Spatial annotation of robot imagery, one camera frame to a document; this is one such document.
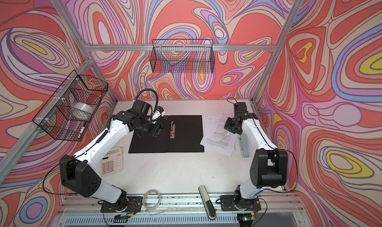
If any metal folder clip mechanism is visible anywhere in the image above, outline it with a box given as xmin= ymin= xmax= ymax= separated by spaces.
xmin=170 ymin=121 xmax=176 ymax=139

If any printed paper sheets stack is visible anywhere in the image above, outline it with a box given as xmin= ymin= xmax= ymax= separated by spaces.
xmin=200 ymin=110 xmax=237 ymax=156

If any white and black file folder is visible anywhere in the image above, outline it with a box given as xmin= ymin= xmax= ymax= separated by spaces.
xmin=128 ymin=115 xmax=205 ymax=154

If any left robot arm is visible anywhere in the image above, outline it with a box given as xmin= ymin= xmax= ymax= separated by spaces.
xmin=59 ymin=95 xmax=165 ymax=212

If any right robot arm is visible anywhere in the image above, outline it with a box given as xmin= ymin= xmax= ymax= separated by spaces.
xmin=224 ymin=102 xmax=288 ymax=210

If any grey blue hole punch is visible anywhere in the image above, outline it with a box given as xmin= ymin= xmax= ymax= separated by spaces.
xmin=239 ymin=133 xmax=250 ymax=158

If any pink white calculator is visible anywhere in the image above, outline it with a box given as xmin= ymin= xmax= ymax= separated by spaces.
xmin=101 ymin=147 xmax=123 ymax=176

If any marker pen in basket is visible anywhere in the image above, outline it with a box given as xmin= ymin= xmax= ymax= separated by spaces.
xmin=78 ymin=122 xmax=87 ymax=140

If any silver tape roll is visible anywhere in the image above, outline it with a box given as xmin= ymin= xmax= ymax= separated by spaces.
xmin=71 ymin=102 xmax=94 ymax=115

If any white and black stapler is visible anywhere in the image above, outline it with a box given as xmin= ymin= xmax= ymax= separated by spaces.
xmin=199 ymin=185 xmax=216 ymax=220

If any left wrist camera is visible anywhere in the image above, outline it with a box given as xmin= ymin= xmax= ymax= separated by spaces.
xmin=152 ymin=106 xmax=164 ymax=119

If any white coiled cable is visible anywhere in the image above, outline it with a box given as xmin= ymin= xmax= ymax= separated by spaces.
xmin=142 ymin=189 xmax=162 ymax=210

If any left black wire basket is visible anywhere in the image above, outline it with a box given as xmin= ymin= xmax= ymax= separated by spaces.
xmin=33 ymin=71 xmax=108 ymax=141

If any black wire basket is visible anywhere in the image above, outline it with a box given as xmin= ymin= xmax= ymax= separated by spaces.
xmin=150 ymin=38 xmax=215 ymax=74
xmin=33 ymin=71 xmax=108 ymax=141

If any rear black wire basket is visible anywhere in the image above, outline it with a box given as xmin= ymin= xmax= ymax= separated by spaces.
xmin=150 ymin=38 xmax=215 ymax=74

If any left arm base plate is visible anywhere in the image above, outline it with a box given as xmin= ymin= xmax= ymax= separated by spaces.
xmin=100 ymin=196 xmax=143 ymax=214

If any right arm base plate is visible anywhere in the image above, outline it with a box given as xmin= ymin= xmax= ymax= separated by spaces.
xmin=216 ymin=195 xmax=262 ymax=213

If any aluminium frame rail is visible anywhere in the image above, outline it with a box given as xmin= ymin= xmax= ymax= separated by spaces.
xmin=52 ymin=193 xmax=313 ymax=227

